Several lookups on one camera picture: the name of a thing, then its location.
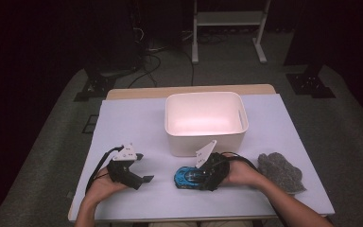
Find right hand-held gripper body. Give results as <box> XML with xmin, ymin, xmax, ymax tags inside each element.
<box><xmin>195</xmin><ymin>139</ymin><xmax>232</xmax><ymax>192</ymax></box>

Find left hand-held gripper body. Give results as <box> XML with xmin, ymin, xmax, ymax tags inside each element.
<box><xmin>106</xmin><ymin>143</ymin><xmax>145</xmax><ymax>191</ymax></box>

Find blue toy car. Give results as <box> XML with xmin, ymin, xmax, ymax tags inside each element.
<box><xmin>173</xmin><ymin>166</ymin><xmax>211</xmax><ymax>191</ymax></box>

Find white plastic bin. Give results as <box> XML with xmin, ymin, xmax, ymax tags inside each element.
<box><xmin>164</xmin><ymin>91</ymin><xmax>250</xmax><ymax>158</ymax></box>

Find grey fluffy cloth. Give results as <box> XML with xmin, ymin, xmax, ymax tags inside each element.
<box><xmin>257</xmin><ymin>151</ymin><xmax>307</xmax><ymax>195</ymax></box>

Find person's right hand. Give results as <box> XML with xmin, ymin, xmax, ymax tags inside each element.
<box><xmin>221</xmin><ymin>156</ymin><xmax>267</xmax><ymax>191</ymax></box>

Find person's left hand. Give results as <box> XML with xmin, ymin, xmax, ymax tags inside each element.
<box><xmin>84</xmin><ymin>166</ymin><xmax>130</xmax><ymax>205</ymax></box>

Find black stand base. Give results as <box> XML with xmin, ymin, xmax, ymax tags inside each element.
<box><xmin>285</xmin><ymin>63</ymin><xmax>337</xmax><ymax>99</ymax></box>
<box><xmin>73</xmin><ymin>67</ymin><xmax>118</xmax><ymax>103</ymax></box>

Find white metal stand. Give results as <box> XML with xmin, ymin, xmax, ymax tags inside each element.
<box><xmin>191</xmin><ymin>0</ymin><xmax>272</xmax><ymax>65</ymax></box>

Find right hand-held gripper cable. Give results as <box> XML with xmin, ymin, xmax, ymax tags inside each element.
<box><xmin>220</xmin><ymin>151</ymin><xmax>261</xmax><ymax>174</ymax></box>

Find black floor cables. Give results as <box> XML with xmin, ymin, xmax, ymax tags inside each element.
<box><xmin>127</xmin><ymin>27</ymin><xmax>195</xmax><ymax>90</ymax></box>

